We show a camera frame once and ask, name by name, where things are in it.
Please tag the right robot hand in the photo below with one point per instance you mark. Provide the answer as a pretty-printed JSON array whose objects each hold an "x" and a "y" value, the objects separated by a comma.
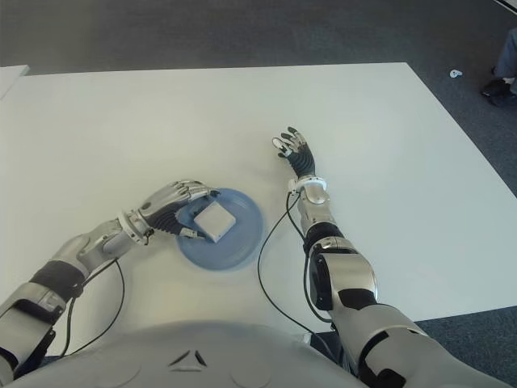
[{"x": 303, "y": 159}]

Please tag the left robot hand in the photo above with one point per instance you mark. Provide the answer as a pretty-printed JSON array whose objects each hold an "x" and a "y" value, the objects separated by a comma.
[{"x": 165, "y": 206}]

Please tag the white charger block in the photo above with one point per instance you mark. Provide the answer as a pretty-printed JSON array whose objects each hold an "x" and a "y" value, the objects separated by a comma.
[{"x": 215, "y": 221}]

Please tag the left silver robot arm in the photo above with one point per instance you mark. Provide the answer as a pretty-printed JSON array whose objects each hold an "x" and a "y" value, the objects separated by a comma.
[{"x": 56, "y": 275}]

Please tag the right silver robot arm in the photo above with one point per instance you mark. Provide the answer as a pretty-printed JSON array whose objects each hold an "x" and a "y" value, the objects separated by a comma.
[{"x": 355, "y": 279}]

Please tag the blue plastic plate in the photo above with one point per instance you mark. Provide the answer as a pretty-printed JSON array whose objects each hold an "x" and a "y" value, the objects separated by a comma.
[{"x": 242, "y": 246}]

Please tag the silver robot torso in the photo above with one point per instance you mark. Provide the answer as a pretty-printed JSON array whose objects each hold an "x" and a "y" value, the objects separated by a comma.
[{"x": 190, "y": 355}]

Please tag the small white floor scrap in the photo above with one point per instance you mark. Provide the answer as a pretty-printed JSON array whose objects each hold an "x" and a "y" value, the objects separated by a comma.
[{"x": 455, "y": 73}]

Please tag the neighbouring white table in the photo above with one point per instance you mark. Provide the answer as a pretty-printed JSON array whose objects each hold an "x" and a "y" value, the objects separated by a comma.
[{"x": 11, "y": 81}]

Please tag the dark shoe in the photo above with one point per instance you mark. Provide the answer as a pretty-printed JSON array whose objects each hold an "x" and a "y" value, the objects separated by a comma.
[{"x": 498, "y": 89}]

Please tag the blue trouser leg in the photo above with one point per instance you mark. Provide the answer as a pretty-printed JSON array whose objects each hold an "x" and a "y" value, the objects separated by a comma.
[{"x": 509, "y": 56}]

